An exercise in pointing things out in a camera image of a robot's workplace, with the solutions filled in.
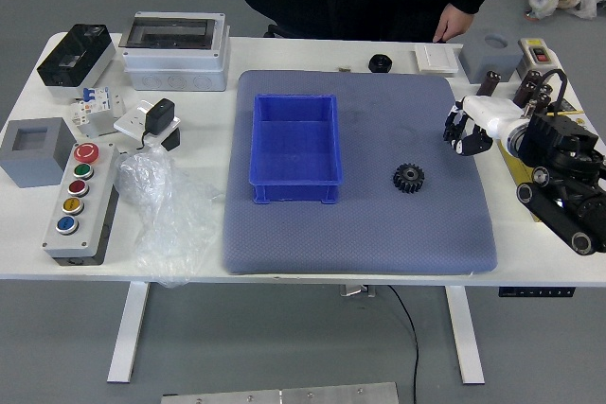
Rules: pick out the person's left hand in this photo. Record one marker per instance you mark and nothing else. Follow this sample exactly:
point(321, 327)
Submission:
point(452, 23)

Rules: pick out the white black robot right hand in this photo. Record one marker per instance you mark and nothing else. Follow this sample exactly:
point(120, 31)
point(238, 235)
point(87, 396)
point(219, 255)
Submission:
point(487, 113)

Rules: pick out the big black gear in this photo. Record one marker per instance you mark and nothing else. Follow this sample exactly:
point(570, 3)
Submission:
point(408, 179)

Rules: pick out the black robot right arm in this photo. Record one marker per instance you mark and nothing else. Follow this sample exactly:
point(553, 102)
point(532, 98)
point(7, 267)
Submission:
point(563, 177)

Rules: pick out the grey box with round hole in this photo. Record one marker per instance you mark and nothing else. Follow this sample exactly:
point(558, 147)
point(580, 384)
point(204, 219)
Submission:
point(487, 61)

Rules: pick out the yellow white cardboard box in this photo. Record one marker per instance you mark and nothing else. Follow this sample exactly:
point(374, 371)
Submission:
point(513, 165)

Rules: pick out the white distribution box clear lid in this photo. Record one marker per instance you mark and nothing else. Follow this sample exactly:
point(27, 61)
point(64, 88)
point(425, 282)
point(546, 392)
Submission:
point(175, 61)

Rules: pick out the blue plastic box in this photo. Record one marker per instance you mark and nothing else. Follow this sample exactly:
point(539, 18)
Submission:
point(296, 144)

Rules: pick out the brown cylindrical capacitor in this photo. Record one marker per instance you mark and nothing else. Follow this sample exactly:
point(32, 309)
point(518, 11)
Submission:
point(487, 84)
point(544, 95)
point(523, 92)
point(530, 76)

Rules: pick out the small metal piece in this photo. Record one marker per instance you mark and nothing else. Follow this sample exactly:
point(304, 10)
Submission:
point(345, 68)

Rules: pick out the grey-blue mat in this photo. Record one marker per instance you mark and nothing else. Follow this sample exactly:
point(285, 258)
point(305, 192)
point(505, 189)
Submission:
point(369, 233)

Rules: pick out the black table control panel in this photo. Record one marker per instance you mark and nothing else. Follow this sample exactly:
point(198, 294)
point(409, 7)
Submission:
point(537, 292)

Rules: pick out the black power adapter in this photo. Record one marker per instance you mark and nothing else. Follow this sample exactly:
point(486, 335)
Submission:
point(158, 115)

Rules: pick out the small black block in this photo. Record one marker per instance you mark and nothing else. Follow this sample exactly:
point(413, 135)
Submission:
point(171, 140)

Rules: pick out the white table leg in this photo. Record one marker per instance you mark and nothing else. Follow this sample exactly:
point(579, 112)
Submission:
point(466, 338)
point(130, 328)

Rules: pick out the white blue circuit breaker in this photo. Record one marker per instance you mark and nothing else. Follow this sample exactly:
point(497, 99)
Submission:
point(97, 99)

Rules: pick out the white orange circuit breaker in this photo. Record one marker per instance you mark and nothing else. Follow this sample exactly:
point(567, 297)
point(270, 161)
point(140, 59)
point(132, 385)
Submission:
point(83, 117)

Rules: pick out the clear plastic bag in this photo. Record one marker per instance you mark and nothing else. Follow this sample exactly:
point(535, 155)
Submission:
point(165, 215)

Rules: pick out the grey push button station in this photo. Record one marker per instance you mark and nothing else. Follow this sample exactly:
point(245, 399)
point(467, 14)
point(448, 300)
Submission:
point(78, 196)

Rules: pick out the grey cube with square hole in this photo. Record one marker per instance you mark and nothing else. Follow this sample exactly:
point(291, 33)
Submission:
point(33, 158)

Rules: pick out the grey metal plate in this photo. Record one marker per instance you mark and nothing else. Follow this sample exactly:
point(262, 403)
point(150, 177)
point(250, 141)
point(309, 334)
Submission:
point(284, 394)

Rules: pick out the white wall switch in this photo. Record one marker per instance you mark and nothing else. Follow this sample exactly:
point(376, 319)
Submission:
point(435, 58)

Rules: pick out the grey switch box red button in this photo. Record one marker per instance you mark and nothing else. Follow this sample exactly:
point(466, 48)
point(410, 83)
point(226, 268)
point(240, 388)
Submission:
point(537, 56)

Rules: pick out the metal bracket under table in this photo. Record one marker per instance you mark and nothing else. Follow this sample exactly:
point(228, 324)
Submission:
point(357, 290)

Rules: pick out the white wall socket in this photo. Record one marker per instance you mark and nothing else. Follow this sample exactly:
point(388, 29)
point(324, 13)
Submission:
point(130, 122)

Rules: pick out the black-lid grey enclosure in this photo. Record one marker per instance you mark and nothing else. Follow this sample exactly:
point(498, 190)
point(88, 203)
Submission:
point(76, 56)

